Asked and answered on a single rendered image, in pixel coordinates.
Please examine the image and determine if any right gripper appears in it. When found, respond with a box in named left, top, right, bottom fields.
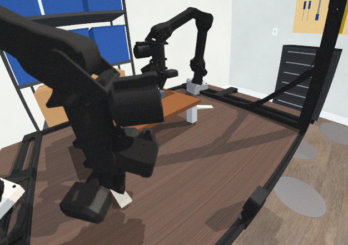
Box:
left=150, top=56, right=178, bottom=90

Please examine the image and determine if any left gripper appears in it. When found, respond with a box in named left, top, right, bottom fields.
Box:
left=59, top=123, right=141, bottom=224

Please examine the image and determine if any brown wooden stand with white legs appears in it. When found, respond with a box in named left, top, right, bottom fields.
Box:
left=132, top=88, right=201, bottom=132

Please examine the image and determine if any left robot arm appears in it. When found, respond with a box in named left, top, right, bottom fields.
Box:
left=0, top=5, right=164, bottom=178

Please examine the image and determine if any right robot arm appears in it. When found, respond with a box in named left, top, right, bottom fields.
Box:
left=133, top=7, right=213, bottom=85

